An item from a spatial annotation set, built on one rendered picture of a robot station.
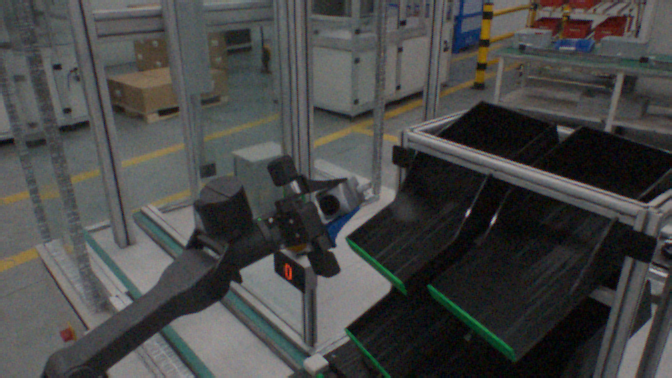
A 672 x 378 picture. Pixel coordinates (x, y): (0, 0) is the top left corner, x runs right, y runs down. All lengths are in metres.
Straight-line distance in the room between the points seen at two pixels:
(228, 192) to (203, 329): 0.94
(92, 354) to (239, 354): 0.84
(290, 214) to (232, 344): 0.86
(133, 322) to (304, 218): 0.24
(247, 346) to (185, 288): 0.83
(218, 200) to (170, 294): 0.13
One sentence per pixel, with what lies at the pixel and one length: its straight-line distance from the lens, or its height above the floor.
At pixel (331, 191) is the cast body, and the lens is 0.78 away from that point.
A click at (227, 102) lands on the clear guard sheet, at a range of 1.41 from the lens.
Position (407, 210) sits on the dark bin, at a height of 1.55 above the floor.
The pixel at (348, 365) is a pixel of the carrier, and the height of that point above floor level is 0.97.
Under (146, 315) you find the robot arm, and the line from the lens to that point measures 0.70.
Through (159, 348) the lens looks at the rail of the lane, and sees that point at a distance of 1.50.
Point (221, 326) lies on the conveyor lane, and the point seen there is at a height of 0.92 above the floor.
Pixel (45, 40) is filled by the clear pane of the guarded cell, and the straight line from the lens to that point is 2.08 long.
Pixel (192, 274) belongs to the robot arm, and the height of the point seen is 1.52.
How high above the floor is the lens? 1.90
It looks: 26 degrees down
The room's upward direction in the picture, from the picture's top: straight up
